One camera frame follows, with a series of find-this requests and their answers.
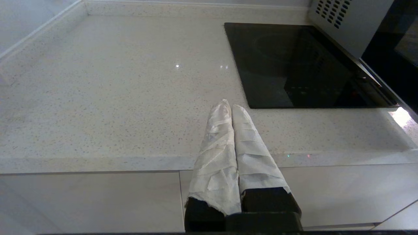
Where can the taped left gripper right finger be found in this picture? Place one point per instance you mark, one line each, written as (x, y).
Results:
(258, 169)

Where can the white cabinet front panel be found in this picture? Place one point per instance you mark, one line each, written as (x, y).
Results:
(405, 220)
(91, 202)
(343, 192)

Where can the black glass induction cooktop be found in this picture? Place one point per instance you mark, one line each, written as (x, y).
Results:
(294, 65)

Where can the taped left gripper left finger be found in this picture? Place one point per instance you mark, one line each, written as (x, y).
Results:
(215, 163)

